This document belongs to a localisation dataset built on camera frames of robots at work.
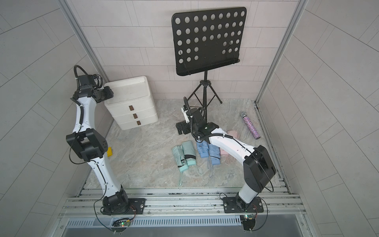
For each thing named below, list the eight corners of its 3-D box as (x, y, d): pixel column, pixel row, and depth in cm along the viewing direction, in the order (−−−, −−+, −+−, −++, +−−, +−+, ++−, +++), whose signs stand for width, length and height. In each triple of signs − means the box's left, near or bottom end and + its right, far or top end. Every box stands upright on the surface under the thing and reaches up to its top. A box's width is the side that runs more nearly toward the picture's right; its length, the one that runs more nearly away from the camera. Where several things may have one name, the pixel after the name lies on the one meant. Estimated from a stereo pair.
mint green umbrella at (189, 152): (185, 167, 86) (185, 165, 83) (181, 144, 95) (181, 142, 93) (198, 164, 87) (198, 162, 85) (192, 141, 96) (192, 139, 94)
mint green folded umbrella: (179, 172, 84) (178, 170, 81) (172, 150, 92) (171, 147, 90) (189, 168, 85) (189, 166, 82) (181, 146, 94) (181, 144, 91)
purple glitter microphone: (254, 140, 97) (256, 137, 94) (240, 115, 110) (241, 112, 108) (259, 138, 97) (261, 136, 95) (244, 114, 111) (245, 111, 108)
